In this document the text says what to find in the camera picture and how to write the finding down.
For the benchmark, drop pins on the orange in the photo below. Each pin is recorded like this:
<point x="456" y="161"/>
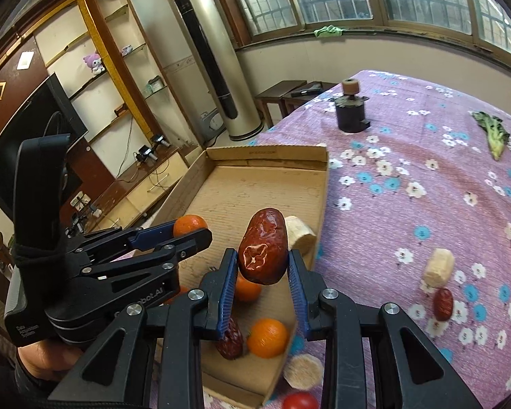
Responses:
<point x="267" y="337"/>
<point x="248" y="290"/>
<point x="189" y="224"/>
<point x="181" y="293"/>

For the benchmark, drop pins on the tower air conditioner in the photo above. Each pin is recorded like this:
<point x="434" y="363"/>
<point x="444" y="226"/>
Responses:
<point x="213" y="55"/>

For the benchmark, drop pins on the person's left forearm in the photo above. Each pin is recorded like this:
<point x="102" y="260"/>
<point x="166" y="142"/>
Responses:
<point x="42" y="362"/>

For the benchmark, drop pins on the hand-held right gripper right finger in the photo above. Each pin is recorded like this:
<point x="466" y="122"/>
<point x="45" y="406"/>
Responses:
<point x="297" y="294"/>

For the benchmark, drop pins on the wooden wall shelf unit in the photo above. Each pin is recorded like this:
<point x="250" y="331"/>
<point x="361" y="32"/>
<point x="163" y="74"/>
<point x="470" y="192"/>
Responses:
<point x="106" y="89"/>

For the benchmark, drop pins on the purple plush toy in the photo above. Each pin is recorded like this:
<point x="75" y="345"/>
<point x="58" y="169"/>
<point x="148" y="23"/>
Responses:
<point x="94" y="63"/>

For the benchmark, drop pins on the black television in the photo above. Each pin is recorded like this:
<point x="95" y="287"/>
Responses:
<point x="0" y="179"/>

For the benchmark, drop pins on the small black camera device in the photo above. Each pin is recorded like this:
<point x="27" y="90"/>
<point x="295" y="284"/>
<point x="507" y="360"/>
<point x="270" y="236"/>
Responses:
<point x="144" y="153"/>
<point x="159" y="139"/>

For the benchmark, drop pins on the green bok choy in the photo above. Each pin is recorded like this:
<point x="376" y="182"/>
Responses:
<point x="492" y="132"/>

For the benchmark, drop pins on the red date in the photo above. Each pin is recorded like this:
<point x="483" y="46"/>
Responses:
<point x="232" y="343"/>
<point x="443" y="304"/>
<point x="264" y="243"/>

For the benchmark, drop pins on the red tomato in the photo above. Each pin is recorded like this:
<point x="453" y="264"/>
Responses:
<point x="300" y="401"/>

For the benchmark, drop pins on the green cloth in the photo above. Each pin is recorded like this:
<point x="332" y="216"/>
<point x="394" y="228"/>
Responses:
<point x="328" y="30"/>

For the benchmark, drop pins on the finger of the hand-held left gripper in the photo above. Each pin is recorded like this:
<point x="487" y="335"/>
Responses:
<point x="153" y="236"/>
<point x="187" y="243"/>

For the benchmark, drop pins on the purple floral tablecloth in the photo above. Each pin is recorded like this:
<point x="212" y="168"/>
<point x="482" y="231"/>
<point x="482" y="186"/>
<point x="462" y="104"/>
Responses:
<point x="409" y="221"/>

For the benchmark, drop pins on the cardboard box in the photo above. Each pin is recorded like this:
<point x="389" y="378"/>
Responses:
<point x="255" y="187"/>

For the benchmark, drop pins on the black jar with cork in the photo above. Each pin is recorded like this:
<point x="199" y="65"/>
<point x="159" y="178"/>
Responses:
<point x="351" y="110"/>

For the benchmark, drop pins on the dark wooden stool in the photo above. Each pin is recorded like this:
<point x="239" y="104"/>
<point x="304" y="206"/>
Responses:
<point x="276" y="93"/>
<point x="313" y="100"/>

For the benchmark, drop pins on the black remote control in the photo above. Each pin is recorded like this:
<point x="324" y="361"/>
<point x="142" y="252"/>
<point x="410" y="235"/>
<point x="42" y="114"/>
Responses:
<point x="304" y="90"/>

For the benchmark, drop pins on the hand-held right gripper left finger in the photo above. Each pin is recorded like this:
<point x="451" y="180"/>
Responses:
<point x="228" y="289"/>

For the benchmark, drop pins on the white power strip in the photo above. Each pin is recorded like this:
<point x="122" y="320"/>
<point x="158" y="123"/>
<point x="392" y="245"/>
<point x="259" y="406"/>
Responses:
<point x="85" y="204"/>

